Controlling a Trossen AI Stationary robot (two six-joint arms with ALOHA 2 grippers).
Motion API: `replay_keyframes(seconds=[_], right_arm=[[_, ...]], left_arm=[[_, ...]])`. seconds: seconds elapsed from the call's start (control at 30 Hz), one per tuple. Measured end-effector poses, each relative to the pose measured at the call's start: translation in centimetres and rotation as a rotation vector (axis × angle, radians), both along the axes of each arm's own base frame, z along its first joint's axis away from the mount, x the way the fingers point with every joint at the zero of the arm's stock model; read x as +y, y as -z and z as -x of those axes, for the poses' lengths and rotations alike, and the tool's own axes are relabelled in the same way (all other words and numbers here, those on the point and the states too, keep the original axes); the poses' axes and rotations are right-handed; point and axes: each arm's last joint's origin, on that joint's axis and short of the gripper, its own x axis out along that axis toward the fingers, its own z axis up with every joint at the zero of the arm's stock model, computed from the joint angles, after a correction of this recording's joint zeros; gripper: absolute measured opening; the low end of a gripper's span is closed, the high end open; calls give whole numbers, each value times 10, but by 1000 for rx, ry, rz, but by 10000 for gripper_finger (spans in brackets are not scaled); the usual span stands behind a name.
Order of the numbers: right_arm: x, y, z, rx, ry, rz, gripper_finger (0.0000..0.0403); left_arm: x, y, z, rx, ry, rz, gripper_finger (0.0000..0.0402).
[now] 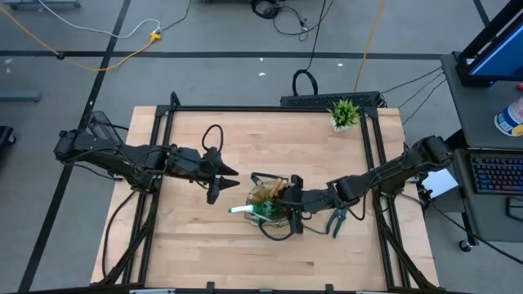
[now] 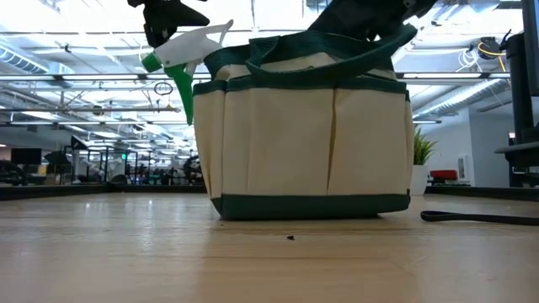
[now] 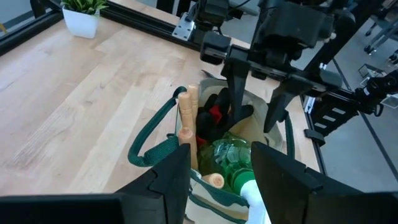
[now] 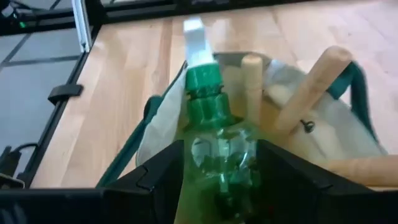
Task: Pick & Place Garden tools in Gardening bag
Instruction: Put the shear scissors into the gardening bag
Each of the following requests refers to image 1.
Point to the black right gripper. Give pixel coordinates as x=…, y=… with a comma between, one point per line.
x=314, y=200

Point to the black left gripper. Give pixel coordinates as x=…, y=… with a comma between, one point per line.
x=192, y=163

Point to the cream and green canvas bag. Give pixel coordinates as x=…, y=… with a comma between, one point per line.
x=255, y=194

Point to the green spray bottle white nozzle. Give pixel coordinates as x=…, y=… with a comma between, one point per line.
x=241, y=209

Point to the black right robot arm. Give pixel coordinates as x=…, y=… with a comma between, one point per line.
x=388, y=173

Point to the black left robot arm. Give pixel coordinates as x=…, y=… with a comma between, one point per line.
x=102, y=151

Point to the artificial plant white pot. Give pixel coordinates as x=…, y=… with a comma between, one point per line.
x=344, y=113

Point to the black perforated power box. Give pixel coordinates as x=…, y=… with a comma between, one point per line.
x=318, y=100

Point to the black mesh tray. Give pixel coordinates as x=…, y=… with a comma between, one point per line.
x=100, y=122

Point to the white paper sheet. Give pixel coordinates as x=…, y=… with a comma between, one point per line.
x=443, y=183

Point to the black desk caster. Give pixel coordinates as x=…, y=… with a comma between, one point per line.
x=466, y=245

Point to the black desk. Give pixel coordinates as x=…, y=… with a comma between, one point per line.
x=474, y=114

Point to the backlit keyboard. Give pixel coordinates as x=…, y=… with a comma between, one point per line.
x=496, y=175

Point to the grey cart base bar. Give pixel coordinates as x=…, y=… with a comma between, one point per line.
x=41, y=4
x=20, y=97

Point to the black chair base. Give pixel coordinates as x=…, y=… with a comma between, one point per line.
x=6, y=136

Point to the white and blue canister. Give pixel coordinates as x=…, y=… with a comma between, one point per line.
x=510, y=120

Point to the computer monitor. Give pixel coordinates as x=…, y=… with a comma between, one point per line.
x=498, y=57

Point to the black aluminium table frame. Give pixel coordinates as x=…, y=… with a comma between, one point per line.
x=265, y=109

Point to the black curved frame bracket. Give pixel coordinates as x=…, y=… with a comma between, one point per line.
x=175, y=101

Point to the black frame clamp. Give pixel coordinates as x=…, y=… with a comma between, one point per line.
x=329, y=288
x=210, y=287

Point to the silver aluminium bracket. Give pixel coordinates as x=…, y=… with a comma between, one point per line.
x=151, y=291

